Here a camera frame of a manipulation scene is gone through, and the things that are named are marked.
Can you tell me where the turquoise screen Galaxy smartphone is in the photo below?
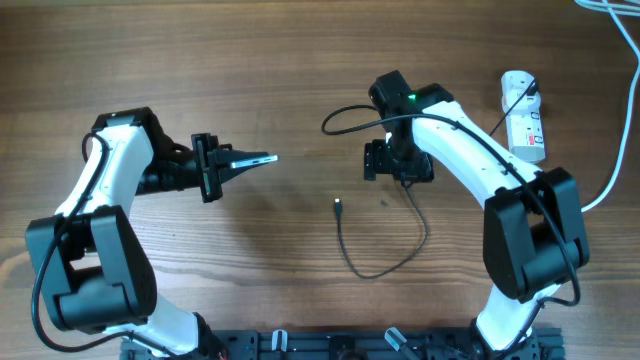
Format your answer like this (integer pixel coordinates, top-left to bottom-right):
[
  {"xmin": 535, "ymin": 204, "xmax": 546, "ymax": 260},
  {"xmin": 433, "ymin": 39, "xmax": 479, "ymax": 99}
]
[{"xmin": 230, "ymin": 155, "xmax": 279, "ymax": 169}]

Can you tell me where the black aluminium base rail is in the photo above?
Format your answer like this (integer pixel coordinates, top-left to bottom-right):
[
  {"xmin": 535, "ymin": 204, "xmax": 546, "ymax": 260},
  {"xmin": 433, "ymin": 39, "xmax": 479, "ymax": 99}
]
[{"xmin": 119, "ymin": 327, "xmax": 566, "ymax": 360}]

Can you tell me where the white cables top right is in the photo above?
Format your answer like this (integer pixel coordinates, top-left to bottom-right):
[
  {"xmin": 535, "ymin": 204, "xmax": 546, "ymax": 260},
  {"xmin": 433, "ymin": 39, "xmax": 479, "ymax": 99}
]
[{"xmin": 573, "ymin": 0, "xmax": 640, "ymax": 19}]

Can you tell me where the white power strip cord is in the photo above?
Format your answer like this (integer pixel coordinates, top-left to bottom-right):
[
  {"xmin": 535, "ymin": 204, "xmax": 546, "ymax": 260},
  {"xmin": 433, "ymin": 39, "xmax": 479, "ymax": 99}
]
[{"xmin": 579, "ymin": 0, "xmax": 640, "ymax": 214}]

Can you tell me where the black camera cable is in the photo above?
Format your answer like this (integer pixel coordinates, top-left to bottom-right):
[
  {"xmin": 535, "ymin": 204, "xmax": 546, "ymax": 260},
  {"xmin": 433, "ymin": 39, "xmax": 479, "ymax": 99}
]
[
  {"xmin": 321, "ymin": 104, "xmax": 582, "ymax": 360},
  {"xmin": 30, "ymin": 131, "xmax": 181, "ymax": 354}
]

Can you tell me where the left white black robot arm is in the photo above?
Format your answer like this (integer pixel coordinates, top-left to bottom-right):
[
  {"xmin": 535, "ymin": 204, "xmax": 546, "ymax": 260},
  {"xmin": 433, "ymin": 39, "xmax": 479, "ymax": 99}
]
[{"xmin": 25, "ymin": 107, "xmax": 279, "ymax": 359}]

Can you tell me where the right black camera cable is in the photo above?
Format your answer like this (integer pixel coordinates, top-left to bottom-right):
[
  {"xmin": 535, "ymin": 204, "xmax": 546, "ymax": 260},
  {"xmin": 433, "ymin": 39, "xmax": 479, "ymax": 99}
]
[{"xmin": 321, "ymin": 104, "xmax": 582, "ymax": 360}]

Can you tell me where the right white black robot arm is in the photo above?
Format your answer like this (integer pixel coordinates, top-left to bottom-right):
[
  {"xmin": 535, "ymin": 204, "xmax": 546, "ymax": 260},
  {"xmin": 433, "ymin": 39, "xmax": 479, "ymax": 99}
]
[{"xmin": 364, "ymin": 70, "xmax": 590, "ymax": 358}]

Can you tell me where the left black camera cable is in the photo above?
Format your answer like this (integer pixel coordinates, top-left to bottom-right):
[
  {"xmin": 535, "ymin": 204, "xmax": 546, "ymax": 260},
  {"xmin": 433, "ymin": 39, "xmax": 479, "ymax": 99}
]
[{"xmin": 30, "ymin": 131, "xmax": 181, "ymax": 354}]

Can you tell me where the white power strip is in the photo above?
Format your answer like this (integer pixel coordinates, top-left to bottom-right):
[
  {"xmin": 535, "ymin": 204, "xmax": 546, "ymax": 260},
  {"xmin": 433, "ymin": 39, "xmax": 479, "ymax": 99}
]
[{"xmin": 501, "ymin": 70, "xmax": 546, "ymax": 164}]

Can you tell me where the white charger plug adapter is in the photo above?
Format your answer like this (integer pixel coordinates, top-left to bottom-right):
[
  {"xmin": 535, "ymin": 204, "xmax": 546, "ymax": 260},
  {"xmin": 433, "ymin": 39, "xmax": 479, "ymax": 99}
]
[{"xmin": 501, "ymin": 85, "xmax": 541, "ymax": 114}]

